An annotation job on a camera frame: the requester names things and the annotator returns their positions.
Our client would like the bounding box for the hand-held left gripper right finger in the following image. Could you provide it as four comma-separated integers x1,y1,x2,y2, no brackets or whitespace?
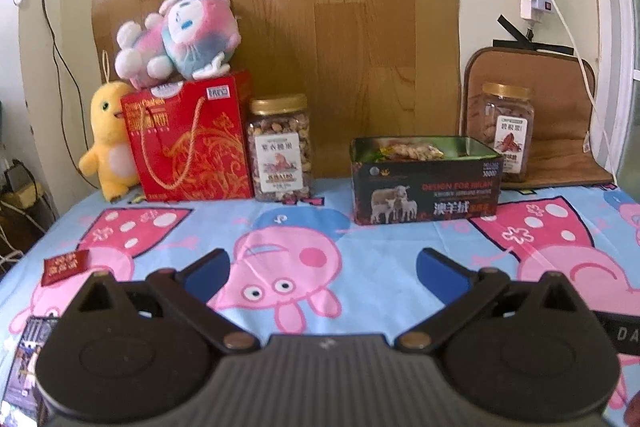
395,248,582,354

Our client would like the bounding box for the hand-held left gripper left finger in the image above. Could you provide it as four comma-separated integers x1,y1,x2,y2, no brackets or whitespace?
70,248,261,354

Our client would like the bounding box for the black tin box sheep print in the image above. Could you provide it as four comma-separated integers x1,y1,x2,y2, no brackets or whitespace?
349,135,502,226

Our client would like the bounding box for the clear nut packet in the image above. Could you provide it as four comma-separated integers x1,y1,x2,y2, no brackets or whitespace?
387,142,446,160

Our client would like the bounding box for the printed cartoon blanket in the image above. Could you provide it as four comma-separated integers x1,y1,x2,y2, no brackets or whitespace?
0,179,640,427

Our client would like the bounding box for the red gift bag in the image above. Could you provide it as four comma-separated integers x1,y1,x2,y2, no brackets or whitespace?
120,69,256,202

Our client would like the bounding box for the small red packet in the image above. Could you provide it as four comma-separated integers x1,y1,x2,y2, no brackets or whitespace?
42,249,91,288

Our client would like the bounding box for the nut jar gold lid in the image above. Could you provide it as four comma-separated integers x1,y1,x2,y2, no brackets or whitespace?
248,94,316,204

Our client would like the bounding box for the pecan jar gold lid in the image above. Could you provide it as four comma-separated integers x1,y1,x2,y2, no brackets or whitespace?
465,82,536,184

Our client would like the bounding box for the yellow plush duck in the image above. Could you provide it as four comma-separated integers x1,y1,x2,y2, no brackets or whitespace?
78,51,144,202

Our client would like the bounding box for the dark printed packet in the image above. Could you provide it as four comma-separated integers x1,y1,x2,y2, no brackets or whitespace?
9,314,61,426

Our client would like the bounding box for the black power adapter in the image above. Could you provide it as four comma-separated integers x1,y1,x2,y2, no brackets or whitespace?
4,161,36,198

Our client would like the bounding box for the pink plush toy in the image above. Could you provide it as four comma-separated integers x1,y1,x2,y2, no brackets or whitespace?
114,0,243,90

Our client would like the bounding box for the large wooden wall board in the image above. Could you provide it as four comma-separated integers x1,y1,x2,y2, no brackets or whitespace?
91,0,461,180

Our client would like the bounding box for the white power cable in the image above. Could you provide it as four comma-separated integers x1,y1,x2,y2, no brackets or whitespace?
537,0,619,186

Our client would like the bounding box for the white plug adapter red switch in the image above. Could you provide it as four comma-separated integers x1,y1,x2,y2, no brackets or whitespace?
530,0,554,26

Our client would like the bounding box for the black wall cable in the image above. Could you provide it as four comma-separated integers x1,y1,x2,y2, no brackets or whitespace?
31,0,109,174

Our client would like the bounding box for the white window frame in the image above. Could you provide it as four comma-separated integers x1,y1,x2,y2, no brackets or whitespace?
580,0,640,188

